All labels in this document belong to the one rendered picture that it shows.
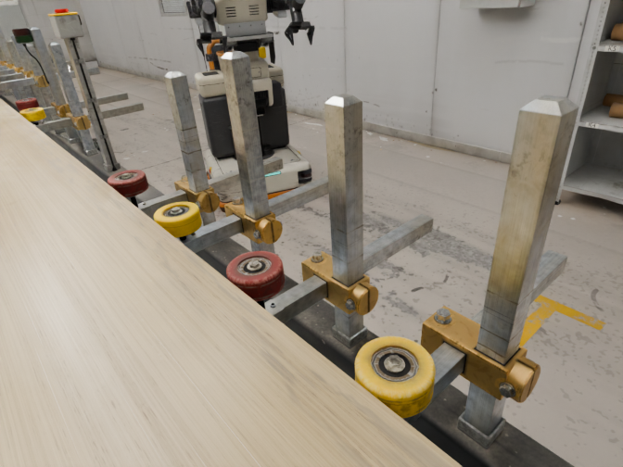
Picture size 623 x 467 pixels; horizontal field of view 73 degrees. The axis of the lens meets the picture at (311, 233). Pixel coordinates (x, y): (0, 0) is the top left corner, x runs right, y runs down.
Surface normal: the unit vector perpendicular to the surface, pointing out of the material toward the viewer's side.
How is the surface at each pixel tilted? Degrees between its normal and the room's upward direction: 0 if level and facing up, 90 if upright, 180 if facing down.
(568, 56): 90
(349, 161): 90
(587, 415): 0
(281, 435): 0
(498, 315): 90
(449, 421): 0
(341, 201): 90
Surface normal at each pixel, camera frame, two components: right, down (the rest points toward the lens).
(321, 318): -0.07, -0.86
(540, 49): -0.75, 0.37
